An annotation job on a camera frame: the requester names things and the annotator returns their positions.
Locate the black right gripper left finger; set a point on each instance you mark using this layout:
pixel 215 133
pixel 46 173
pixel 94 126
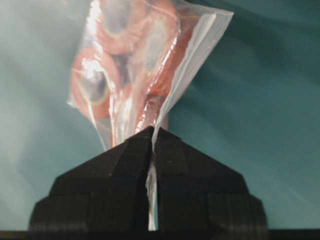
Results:
pixel 105 194

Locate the clear zip bag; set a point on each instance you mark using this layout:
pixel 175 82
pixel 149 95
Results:
pixel 131 109

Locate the orange tape roll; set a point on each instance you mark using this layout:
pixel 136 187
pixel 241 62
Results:
pixel 94 76
pixel 119 25
pixel 157 55

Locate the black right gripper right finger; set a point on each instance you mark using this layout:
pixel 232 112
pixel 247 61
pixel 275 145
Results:
pixel 197 193

